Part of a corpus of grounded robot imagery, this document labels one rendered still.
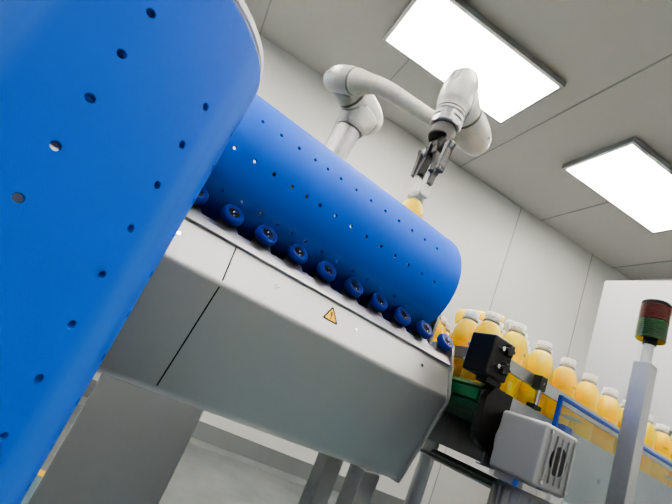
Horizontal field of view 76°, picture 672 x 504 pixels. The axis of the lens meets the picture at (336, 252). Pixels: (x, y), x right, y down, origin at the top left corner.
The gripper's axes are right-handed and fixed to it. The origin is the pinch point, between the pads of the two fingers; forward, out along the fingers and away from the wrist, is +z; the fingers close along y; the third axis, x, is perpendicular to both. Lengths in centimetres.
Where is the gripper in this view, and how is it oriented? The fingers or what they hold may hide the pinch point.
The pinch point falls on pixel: (420, 187)
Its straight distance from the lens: 121.8
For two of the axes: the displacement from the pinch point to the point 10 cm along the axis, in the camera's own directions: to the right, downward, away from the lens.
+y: 5.1, -0.6, -8.6
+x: 7.7, 4.8, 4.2
